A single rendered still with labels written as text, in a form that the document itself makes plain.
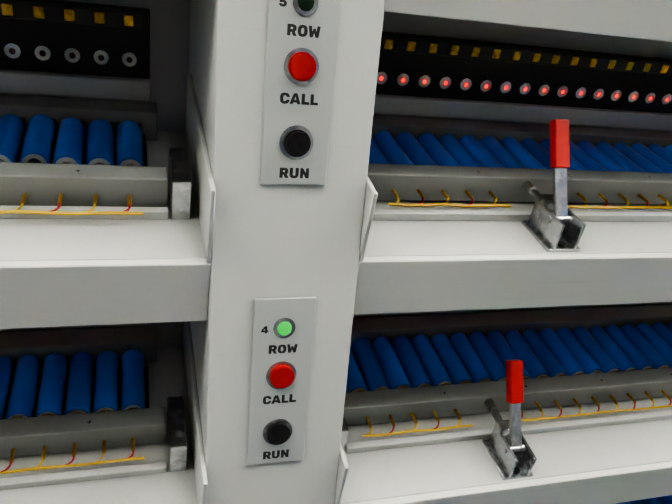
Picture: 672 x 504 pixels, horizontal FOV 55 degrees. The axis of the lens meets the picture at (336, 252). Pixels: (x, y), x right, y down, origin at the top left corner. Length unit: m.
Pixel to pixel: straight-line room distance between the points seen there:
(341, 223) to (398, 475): 0.23
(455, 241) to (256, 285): 0.15
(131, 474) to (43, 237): 0.19
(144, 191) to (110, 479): 0.21
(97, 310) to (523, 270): 0.29
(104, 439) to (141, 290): 0.16
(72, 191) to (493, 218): 0.30
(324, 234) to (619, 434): 0.37
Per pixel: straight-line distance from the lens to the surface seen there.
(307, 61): 0.38
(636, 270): 0.54
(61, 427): 0.53
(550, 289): 0.50
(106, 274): 0.40
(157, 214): 0.43
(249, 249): 0.40
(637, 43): 0.75
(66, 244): 0.41
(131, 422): 0.52
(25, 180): 0.44
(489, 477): 0.57
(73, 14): 0.54
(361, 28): 0.39
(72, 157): 0.47
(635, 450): 0.66
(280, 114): 0.38
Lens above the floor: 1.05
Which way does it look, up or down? 18 degrees down
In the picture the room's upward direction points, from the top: 5 degrees clockwise
